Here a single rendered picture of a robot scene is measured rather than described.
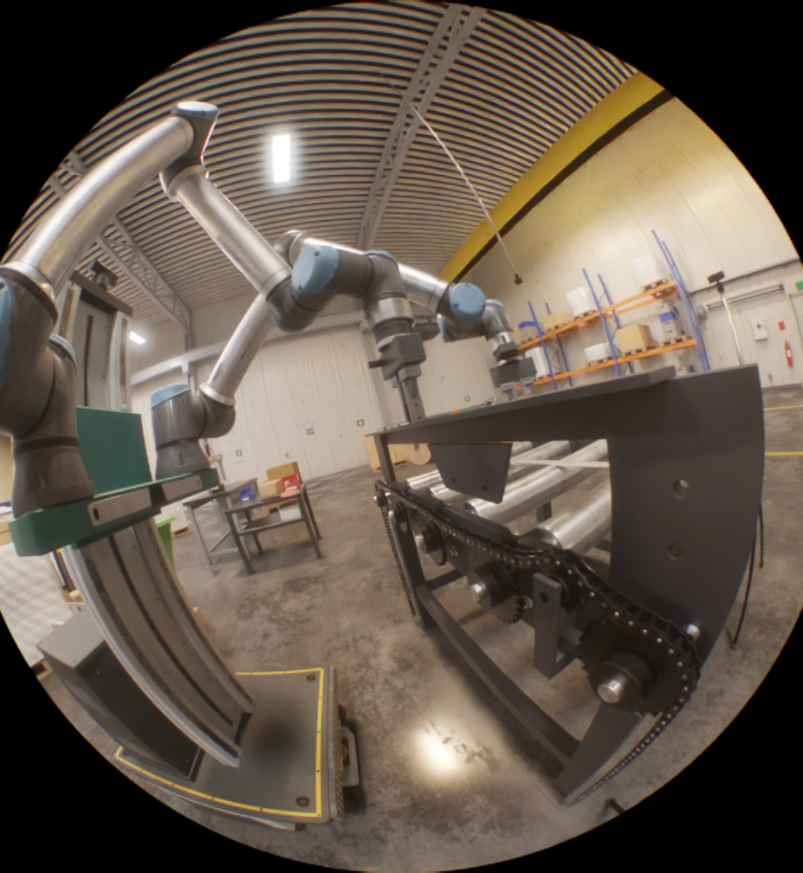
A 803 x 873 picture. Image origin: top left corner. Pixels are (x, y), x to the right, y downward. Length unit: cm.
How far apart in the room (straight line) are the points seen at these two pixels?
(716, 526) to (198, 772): 129
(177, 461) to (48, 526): 46
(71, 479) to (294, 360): 1092
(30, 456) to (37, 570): 269
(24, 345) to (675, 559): 72
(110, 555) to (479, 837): 130
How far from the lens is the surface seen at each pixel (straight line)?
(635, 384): 22
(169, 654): 97
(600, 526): 64
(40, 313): 45
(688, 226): 993
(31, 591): 321
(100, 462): 78
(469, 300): 66
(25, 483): 53
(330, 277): 47
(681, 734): 134
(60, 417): 55
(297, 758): 104
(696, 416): 26
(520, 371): 78
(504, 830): 117
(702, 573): 32
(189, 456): 83
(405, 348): 46
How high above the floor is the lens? 117
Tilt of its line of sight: 2 degrees down
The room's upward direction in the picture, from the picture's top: 14 degrees counter-clockwise
